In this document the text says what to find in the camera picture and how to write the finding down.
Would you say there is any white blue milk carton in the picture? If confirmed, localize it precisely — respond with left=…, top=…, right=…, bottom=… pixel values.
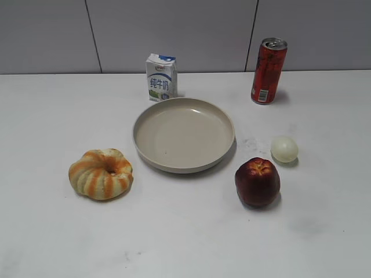
left=146, top=53, right=178, bottom=102

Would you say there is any beige round plate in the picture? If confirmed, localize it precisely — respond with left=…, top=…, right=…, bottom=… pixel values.
left=132, top=98, right=235, bottom=174

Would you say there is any orange striped bread ring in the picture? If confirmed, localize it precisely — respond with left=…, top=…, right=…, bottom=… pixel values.
left=68, top=148, right=134, bottom=201

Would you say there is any red apple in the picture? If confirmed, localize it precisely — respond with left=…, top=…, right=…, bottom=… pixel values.
left=235, top=157, right=281, bottom=207

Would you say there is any white egg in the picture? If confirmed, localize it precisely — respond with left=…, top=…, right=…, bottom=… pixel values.
left=271, top=136, right=299, bottom=163

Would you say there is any red drink can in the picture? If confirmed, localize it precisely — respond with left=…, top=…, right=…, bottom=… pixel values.
left=251, top=37, right=288, bottom=104

